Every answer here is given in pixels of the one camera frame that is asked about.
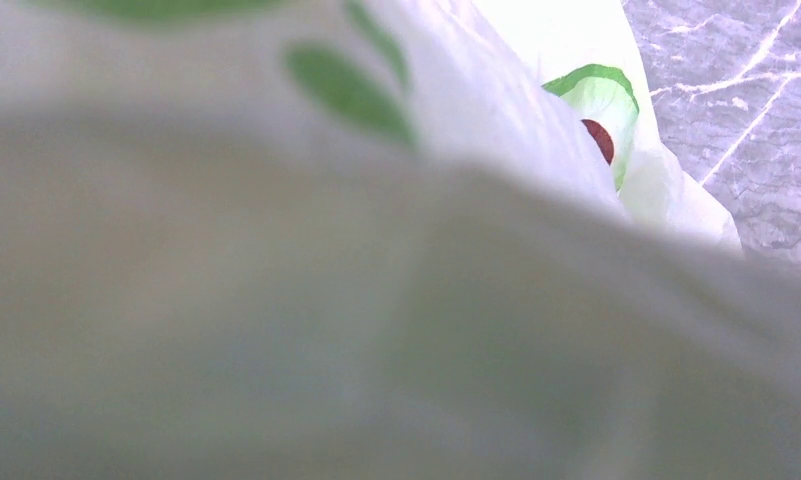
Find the pale green plastic bag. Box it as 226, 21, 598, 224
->
0, 1, 801, 479

